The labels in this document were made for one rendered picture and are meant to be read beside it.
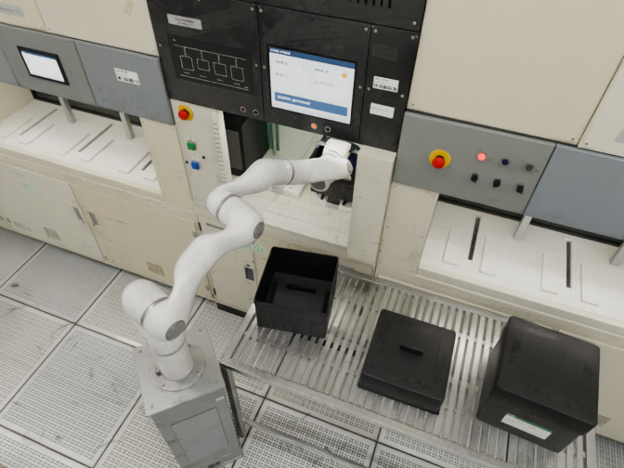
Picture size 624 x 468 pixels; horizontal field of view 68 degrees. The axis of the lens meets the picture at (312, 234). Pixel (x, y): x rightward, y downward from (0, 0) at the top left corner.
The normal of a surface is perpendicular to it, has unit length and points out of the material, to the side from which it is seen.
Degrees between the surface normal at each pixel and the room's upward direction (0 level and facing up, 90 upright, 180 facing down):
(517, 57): 90
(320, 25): 90
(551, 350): 0
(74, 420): 0
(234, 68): 90
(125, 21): 90
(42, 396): 0
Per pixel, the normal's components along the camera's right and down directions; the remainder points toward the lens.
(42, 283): 0.02, -0.68
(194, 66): -0.36, 0.68
